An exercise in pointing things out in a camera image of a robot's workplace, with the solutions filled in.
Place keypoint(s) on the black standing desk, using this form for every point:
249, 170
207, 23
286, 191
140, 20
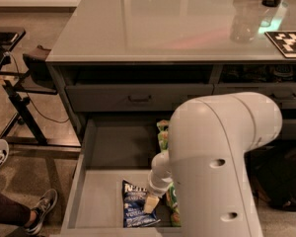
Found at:
18, 86

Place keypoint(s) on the open grey middle drawer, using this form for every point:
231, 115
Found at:
113, 150

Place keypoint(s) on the grey top right drawer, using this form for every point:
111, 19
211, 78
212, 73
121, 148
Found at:
282, 93

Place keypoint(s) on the front green Dang chip bag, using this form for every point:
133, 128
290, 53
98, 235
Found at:
172, 204

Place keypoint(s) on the person leg dark trousers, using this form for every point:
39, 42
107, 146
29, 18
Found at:
15, 213

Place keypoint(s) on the green dang chip bag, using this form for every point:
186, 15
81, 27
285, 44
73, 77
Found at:
163, 125
172, 204
163, 140

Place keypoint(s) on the blue Kettle chip bag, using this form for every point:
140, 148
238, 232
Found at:
133, 200

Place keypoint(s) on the grey right middle drawer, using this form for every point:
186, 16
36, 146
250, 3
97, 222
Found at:
288, 129

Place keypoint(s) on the grey top left drawer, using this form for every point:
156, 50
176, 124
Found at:
132, 97

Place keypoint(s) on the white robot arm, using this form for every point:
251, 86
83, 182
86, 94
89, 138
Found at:
207, 140

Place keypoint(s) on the black backpack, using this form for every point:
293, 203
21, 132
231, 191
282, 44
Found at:
275, 171

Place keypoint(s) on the rear green Dang chip bag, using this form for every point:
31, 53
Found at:
163, 125

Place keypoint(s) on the grey counter cabinet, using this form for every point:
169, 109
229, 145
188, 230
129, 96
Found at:
169, 42

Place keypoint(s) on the black white marker tag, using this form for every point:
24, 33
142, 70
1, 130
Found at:
285, 42

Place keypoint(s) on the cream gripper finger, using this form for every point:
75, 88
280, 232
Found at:
150, 203

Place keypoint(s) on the grey sneaker lower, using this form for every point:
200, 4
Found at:
44, 206

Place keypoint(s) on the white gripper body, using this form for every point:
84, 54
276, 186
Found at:
155, 186

